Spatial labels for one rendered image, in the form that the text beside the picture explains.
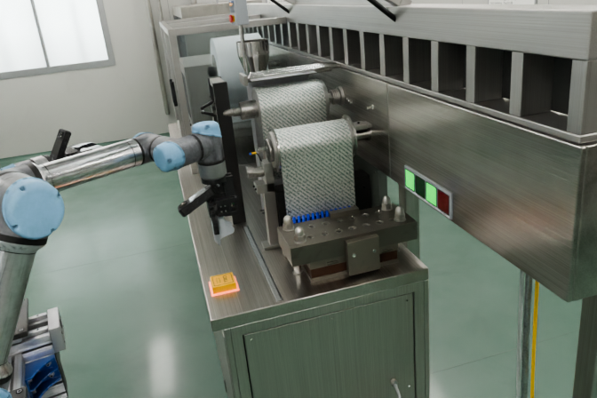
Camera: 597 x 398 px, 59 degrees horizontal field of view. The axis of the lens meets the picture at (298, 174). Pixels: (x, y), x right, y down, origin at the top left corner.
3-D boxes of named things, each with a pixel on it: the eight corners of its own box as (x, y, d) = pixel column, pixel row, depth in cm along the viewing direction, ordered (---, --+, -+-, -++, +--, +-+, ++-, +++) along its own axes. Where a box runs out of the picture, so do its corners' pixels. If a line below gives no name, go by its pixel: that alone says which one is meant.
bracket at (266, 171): (260, 244, 182) (249, 162, 172) (278, 241, 184) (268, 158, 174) (263, 250, 178) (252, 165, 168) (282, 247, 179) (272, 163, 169)
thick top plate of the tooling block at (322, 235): (278, 243, 166) (276, 226, 164) (394, 218, 175) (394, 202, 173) (291, 267, 152) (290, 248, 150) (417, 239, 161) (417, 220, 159)
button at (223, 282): (210, 283, 161) (209, 276, 160) (233, 278, 163) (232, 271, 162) (213, 295, 155) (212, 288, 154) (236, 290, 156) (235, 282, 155)
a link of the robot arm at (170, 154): (147, 170, 140) (181, 157, 147) (171, 176, 132) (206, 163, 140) (141, 141, 137) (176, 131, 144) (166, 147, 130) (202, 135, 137)
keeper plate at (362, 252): (346, 273, 157) (344, 240, 154) (378, 266, 160) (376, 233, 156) (349, 276, 155) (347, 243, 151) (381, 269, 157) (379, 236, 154)
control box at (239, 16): (227, 25, 207) (224, -1, 204) (242, 23, 210) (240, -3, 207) (233, 26, 201) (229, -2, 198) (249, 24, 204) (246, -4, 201)
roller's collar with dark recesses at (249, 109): (239, 117, 190) (237, 100, 188) (256, 115, 191) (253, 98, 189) (242, 122, 184) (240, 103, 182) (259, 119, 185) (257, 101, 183)
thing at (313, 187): (287, 221, 169) (281, 167, 163) (354, 207, 175) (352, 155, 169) (287, 222, 169) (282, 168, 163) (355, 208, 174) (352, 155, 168)
